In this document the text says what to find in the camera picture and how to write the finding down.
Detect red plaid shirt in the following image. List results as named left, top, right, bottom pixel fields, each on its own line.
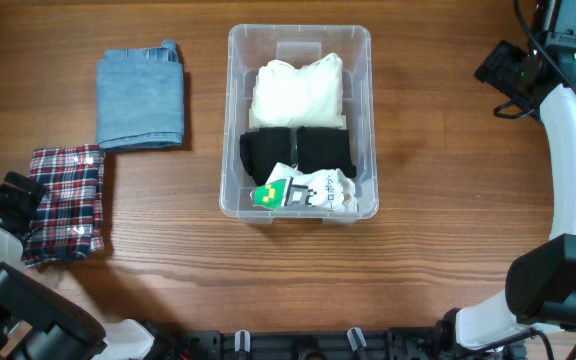
left=22, top=144, right=104, bottom=267

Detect blue denim jeans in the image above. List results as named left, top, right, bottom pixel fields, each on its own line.
left=96, top=39, right=185, bottom=151

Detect white printed t-shirt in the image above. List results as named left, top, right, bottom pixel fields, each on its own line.
left=250, top=163, right=358, bottom=213

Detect black garment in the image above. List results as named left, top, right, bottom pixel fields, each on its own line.
left=239, top=127, right=357, bottom=185

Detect cream white cloth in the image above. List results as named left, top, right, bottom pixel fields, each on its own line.
left=249, top=53, right=347, bottom=130

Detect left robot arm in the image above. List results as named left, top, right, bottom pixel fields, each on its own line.
left=0, top=172, right=157, bottom=360

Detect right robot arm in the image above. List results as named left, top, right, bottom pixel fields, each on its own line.
left=431, top=41, right=576, bottom=358

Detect clear plastic storage bin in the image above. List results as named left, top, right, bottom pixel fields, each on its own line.
left=219, top=24, right=379, bottom=224

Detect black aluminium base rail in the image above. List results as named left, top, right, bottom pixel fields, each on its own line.
left=167, top=327, right=527, bottom=360

